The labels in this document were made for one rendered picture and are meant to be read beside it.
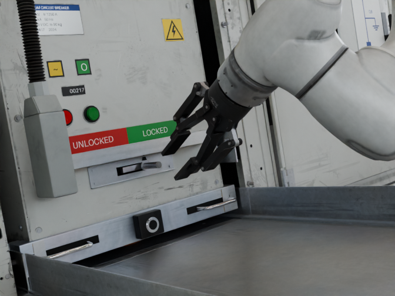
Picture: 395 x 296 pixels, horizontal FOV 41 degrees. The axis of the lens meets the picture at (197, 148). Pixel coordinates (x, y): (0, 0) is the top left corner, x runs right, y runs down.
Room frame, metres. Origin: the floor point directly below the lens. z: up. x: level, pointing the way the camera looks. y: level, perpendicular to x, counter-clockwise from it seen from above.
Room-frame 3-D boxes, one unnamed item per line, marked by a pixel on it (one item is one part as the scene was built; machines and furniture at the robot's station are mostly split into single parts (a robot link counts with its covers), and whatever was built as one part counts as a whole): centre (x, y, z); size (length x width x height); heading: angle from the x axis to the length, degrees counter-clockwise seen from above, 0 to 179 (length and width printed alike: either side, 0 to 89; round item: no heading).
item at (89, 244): (0.98, 0.27, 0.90); 0.11 x 0.05 x 0.01; 130
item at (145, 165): (1.12, 0.10, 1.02); 0.06 x 0.02 x 0.04; 40
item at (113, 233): (1.13, 0.15, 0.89); 0.54 x 0.05 x 0.06; 130
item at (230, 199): (1.22, -0.02, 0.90); 0.11 x 0.05 x 0.01; 130
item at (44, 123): (0.93, 0.26, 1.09); 0.08 x 0.05 x 0.17; 40
